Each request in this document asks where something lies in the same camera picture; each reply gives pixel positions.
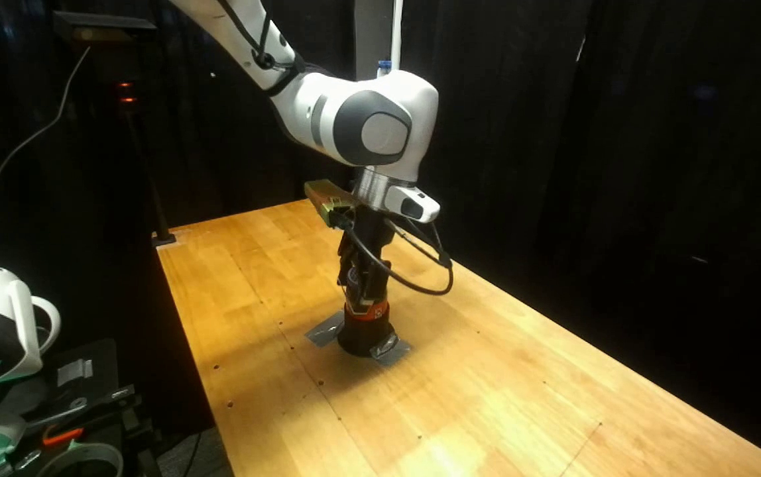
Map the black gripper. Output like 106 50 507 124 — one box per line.
333 166 399 307

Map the brown coffee cup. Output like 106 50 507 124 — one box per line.
333 312 398 361

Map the small red indicator light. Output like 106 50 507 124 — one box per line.
113 79 141 108

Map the black equipment case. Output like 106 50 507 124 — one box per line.
0 340 162 477

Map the grey square base plate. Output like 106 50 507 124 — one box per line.
301 315 417 369

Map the black looped cable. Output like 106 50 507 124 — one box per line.
333 210 456 300

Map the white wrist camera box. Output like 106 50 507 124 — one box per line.
372 172 442 226

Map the brass coloured camera mount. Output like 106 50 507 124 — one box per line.
301 178 360 230

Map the black camera stand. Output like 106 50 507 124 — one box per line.
48 7 177 250

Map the small orange tool handle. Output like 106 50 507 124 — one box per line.
39 428 87 447

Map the thin white cable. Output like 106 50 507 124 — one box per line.
0 43 95 239

